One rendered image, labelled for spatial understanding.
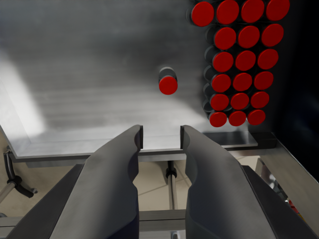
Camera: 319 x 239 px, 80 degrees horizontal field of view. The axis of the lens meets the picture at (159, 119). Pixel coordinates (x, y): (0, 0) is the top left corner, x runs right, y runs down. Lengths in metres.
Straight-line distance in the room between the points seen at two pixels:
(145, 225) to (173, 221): 0.14
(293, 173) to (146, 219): 0.94
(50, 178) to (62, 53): 1.61
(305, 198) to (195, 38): 0.23
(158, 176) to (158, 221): 0.53
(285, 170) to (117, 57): 0.27
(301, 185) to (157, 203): 1.61
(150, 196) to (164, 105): 1.53
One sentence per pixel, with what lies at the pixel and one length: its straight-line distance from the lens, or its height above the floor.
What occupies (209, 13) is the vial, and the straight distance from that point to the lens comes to 0.21.
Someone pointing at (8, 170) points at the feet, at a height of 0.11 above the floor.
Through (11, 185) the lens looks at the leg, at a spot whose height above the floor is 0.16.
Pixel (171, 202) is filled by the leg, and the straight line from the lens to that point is 1.23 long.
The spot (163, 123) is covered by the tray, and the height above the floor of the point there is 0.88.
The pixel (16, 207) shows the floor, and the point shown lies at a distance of 2.28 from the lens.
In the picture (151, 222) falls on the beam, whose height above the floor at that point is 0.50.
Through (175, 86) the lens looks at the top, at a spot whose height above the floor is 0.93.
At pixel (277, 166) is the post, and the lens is 0.33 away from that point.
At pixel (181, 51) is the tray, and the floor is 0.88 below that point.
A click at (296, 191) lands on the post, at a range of 0.31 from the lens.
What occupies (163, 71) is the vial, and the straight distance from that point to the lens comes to 0.23.
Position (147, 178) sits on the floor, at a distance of 1.61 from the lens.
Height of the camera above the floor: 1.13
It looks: 62 degrees down
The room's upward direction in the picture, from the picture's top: 179 degrees counter-clockwise
